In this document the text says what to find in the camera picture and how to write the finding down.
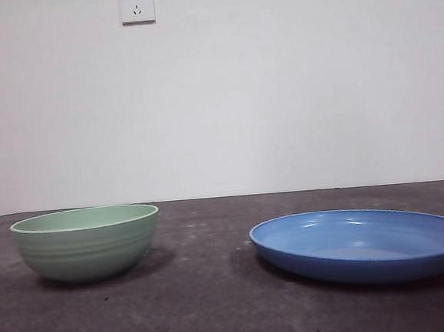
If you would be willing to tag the green ribbed bowl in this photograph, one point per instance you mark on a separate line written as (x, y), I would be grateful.
(86, 253)

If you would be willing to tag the blue round plate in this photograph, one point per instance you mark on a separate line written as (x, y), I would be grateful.
(352, 263)

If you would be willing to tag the white wall power socket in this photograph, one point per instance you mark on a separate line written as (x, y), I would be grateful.
(137, 5)

